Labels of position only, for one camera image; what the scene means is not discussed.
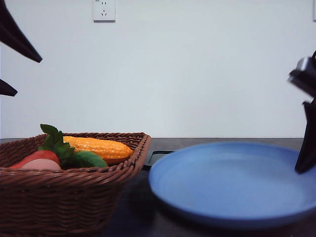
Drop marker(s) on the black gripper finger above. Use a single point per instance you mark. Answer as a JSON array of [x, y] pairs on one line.
[[14, 37], [6, 89], [307, 157]]

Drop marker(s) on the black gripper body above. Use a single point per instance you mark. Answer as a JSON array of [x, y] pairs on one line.
[[304, 77]]

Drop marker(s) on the brown egg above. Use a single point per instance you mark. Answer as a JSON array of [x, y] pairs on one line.
[[41, 164]]

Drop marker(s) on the blue round plate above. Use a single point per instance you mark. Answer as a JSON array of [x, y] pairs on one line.
[[234, 182]]

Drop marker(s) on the brown wicker basket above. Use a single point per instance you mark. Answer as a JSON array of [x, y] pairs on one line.
[[75, 202]]

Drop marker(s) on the green carrot leaves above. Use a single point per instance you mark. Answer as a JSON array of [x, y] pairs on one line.
[[55, 143]]

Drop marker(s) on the orange toy carrot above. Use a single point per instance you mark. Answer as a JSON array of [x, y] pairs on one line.
[[36, 155]]

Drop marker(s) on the green toy vegetable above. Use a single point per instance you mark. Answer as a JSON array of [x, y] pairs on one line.
[[85, 158]]

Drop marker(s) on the yellow toy corn cob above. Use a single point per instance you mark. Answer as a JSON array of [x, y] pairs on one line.
[[106, 148]]

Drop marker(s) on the black rectangular tray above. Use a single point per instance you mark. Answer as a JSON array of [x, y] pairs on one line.
[[155, 156]]

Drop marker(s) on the white wall power socket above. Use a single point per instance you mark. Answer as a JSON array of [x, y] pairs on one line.
[[104, 11]]

